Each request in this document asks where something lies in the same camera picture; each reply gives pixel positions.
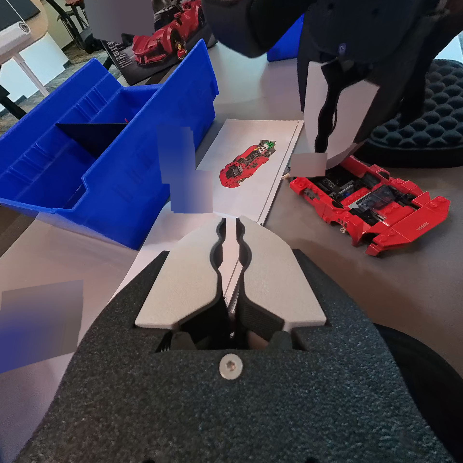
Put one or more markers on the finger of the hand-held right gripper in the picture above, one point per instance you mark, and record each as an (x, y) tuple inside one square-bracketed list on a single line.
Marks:
[(352, 119), (311, 105)]

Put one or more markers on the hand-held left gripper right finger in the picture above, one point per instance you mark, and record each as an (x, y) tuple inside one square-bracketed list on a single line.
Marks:
[(280, 285)]

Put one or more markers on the black bin divider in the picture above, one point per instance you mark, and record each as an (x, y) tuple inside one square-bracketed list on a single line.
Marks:
[(94, 137)]

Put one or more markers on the large blue plastic bin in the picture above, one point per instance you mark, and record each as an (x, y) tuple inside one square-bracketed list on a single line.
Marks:
[(119, 202)]

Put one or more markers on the white cylinder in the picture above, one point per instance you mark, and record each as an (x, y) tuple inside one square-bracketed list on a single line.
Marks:
[(14, 34)]

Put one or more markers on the lego instruction booklet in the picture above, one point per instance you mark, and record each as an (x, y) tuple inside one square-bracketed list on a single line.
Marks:
[(253, 134)]

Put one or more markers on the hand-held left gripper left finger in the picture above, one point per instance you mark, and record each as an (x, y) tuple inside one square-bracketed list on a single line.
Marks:
[(181, 285)]

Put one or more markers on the black desk with white legs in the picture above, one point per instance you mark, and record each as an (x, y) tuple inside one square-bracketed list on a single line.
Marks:
[(39, 54)]

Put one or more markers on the black lego set box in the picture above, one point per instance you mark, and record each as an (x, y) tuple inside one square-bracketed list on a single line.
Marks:
[(166, 39)]

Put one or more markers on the black honeycomb cushion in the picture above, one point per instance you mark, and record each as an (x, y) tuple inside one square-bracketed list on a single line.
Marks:
[(426, 137)]

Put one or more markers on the red lego car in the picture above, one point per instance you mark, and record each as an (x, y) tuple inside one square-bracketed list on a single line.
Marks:
[(398, 231)]

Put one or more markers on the small blue plastic bin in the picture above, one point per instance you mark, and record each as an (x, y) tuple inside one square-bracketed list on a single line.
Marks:
[(285, 47)]

